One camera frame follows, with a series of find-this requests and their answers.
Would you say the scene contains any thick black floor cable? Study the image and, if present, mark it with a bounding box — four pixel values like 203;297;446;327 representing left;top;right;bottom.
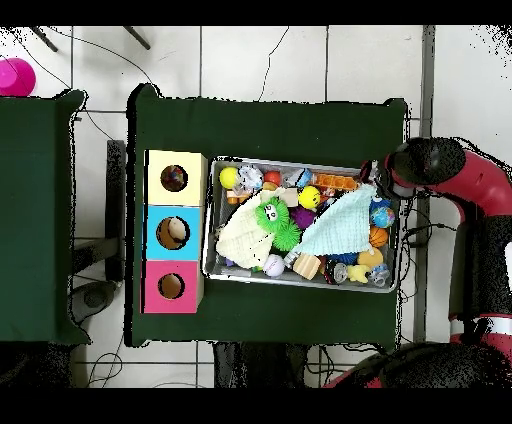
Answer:
403;222;457;249

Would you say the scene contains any yellow smiley ball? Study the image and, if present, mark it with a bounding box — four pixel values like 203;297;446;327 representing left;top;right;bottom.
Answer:
297;185;322;210

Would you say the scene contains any striped wooden block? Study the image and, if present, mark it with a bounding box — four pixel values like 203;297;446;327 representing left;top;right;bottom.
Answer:
292;252;322;280

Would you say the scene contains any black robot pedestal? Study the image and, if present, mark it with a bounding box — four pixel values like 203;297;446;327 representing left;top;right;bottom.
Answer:
213;341;309;388

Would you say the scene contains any crushed clear plastic bottle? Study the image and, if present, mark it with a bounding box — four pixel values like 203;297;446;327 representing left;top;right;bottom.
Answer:
283;167;314;189

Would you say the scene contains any mint knitted cloth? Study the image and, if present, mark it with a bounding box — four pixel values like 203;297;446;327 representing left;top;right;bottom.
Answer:
293;184;379;257

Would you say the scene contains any wooden three-hole box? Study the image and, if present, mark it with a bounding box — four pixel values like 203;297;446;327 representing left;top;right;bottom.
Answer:
140;149;209;315

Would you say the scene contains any small orange basketball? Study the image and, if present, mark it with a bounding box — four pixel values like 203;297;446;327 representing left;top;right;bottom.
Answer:
368;225;390;249

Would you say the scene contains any black upright panel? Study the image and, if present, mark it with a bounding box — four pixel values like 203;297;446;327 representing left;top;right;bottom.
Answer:
104;139;128;281

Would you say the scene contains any magenta plastic cup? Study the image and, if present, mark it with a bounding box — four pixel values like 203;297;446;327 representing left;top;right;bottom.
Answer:
0;57;37;98

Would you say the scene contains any white baseball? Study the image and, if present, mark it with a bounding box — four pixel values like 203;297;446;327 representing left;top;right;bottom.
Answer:
262;254;286;278

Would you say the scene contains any globe print ball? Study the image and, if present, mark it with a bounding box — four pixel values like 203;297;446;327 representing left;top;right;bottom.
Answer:
369;206;396;229

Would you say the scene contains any colourful patterned cloth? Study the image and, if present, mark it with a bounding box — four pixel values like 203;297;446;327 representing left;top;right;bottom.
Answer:
160;164;188;192

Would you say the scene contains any dark metal leg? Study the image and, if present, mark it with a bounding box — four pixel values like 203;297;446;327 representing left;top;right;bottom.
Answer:
122;25;151;51
29;25;59;53

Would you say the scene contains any cream knitted cloth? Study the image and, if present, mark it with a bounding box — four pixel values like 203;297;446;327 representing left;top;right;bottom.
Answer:
215;190;289;270

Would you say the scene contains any dark green table cloth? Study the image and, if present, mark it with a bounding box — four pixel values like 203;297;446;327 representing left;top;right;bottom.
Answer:
125;83;409;348
0;89;92;347

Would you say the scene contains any green spiky toy with eyes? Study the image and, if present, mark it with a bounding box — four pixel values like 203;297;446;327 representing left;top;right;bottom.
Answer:
254;196;301;252

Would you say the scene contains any silver mesh bin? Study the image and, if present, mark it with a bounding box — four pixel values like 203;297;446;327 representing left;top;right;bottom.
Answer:
201;156;401;294

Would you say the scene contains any grey rounded floor object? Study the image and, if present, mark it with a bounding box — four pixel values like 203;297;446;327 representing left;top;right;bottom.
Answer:
70;279;118;326

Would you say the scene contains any plain yellow ball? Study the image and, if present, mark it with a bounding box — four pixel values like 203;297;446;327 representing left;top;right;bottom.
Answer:
218;166;240;190

